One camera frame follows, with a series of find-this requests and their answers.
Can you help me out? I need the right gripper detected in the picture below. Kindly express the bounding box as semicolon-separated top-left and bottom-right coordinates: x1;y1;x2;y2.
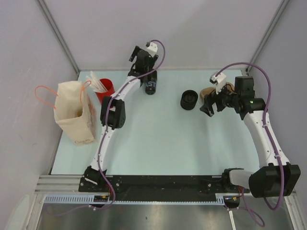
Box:
200;81;240;117

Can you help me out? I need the black ribbed cup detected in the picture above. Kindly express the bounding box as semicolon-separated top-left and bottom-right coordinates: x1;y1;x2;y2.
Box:
144;71;157;95
180;90;198;110

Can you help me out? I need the translucent bag with orange handles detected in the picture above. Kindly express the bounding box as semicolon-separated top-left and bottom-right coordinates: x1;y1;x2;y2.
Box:
35;80;96;146

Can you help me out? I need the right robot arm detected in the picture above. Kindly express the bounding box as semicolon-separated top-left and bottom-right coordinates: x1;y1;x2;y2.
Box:
200;73;301;198

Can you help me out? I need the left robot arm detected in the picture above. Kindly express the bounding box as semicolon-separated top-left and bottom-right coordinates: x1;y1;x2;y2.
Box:
84;41;158;192

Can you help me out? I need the tilted black ribbed cup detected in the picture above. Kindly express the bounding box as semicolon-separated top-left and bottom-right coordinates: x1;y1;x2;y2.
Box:
180;90;198;110

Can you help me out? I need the red cylindrical straw holder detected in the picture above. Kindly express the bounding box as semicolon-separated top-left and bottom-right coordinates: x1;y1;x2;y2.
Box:
95;79;115;103

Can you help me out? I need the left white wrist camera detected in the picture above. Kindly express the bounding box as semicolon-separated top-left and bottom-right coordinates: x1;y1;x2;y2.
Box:
146;42;158;57

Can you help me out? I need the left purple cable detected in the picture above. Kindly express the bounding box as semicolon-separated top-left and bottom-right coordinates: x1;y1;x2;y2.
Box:
98;39;166;211

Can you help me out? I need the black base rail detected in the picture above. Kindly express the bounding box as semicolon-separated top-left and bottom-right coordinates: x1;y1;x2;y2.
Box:
78;175;241;208

